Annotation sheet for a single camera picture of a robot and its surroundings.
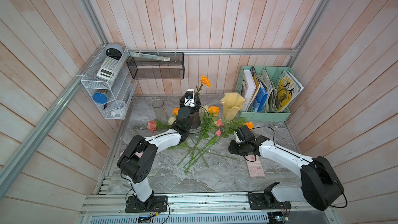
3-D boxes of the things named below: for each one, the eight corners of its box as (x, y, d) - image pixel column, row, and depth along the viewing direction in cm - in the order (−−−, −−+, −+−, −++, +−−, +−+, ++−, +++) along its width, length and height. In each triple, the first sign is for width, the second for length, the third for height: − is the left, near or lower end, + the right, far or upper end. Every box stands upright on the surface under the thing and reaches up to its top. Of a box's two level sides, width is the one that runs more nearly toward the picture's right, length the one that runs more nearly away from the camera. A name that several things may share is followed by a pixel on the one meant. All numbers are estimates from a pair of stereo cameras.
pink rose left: (148, 132, 102) (146, 127, 97) (150, 125, 105) (148, 120, 101) (171, 132, 102) (170, 127, 97) (171, 125, 105) (170, 120, 101)
